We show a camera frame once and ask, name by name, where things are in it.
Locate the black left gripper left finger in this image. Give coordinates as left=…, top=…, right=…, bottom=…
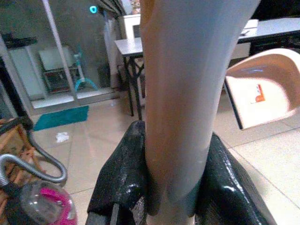
left=87, top=120, right=163, bottom=225

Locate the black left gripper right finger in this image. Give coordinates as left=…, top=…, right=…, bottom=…
left=193, top=132, right=277, bottom=225

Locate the white dustpan handle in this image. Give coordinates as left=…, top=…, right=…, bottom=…
left=140, top=0, right=262, bottom=225

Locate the white plastic dustpan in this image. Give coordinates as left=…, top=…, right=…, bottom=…
left=224, top=48, right=300, bottom=130

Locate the teal floor mat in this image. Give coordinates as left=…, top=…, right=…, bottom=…
left=32, top=105, right=90, bottom=132

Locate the white crumpled paper scrap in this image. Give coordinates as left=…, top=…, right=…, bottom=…
left=55, top=131, right=70, bottom=143

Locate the pink canister vacuum cleaner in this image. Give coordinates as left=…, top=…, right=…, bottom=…
left=7, top=180, right=78, bottom=225

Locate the teal and white mop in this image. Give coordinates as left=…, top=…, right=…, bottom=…
left=73, top=45, right=99, bottom=91

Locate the grey folding table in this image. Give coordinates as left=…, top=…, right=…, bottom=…
left=114, top=37, right=147, bottom=120

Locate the small metal storage rack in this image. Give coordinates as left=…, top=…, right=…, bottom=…
left=38, top=48, right=79, bottom=93

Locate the white microwave oven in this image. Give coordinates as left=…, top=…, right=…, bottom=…
left=123, top=14, right=143, bottom=40

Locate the white long table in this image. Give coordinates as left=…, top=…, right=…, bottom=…
left=236, top=17, right=300, bottom=47

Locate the grey vacuum hose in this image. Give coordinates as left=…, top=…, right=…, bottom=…
left=0, top=130, right=68, bottom=187

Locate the sliding glass door frame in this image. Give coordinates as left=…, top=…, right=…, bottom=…
left=42, top=0, right=79, bottom=104

